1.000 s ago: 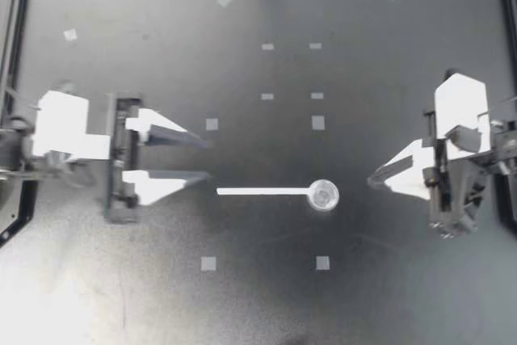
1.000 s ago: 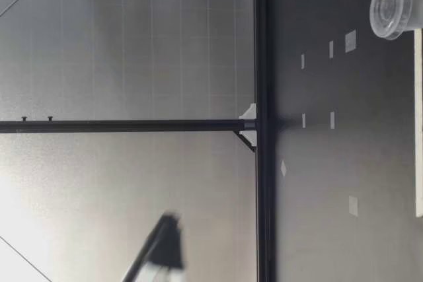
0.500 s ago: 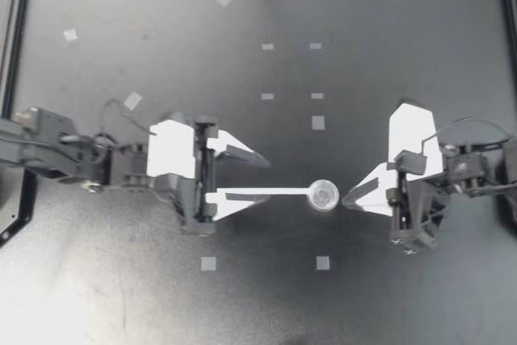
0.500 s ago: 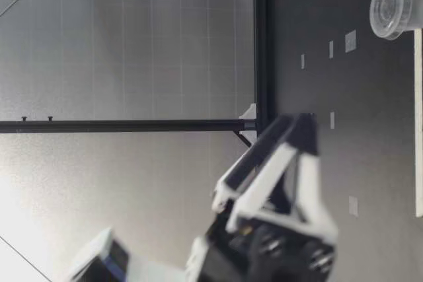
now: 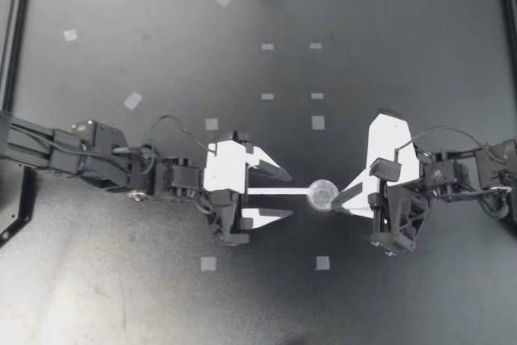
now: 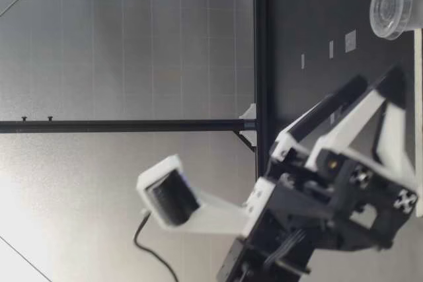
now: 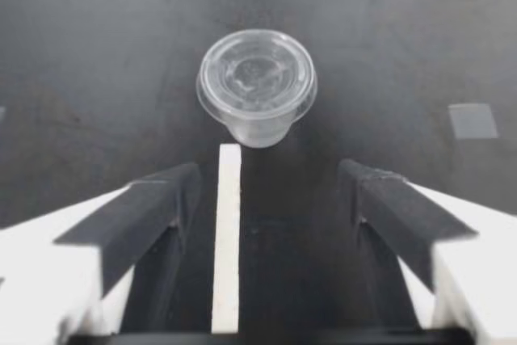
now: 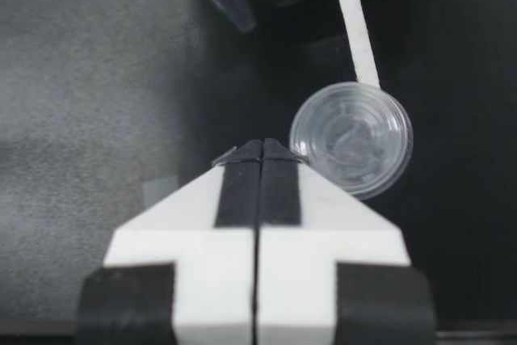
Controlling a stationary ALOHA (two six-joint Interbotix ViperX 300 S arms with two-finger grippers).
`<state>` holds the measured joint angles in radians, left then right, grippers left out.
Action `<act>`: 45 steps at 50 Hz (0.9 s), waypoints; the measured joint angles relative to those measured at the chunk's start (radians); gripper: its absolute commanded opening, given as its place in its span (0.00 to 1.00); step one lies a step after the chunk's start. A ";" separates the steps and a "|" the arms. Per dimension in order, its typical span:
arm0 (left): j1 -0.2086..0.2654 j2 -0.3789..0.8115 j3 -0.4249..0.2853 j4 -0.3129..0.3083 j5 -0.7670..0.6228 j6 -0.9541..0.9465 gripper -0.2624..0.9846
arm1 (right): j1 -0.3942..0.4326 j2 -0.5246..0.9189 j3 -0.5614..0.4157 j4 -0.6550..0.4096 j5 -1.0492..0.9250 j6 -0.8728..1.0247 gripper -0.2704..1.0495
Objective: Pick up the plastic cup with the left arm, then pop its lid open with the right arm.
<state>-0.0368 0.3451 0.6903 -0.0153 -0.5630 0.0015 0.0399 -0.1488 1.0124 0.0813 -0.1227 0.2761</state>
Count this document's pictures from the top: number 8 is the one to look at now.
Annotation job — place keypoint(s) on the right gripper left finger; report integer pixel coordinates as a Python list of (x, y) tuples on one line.
[(194, 280)]

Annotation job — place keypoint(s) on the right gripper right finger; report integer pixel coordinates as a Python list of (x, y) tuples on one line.
[(323, 280)]

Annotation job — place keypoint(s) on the small clear plastic cup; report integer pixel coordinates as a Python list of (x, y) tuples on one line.
[(351, 141)]

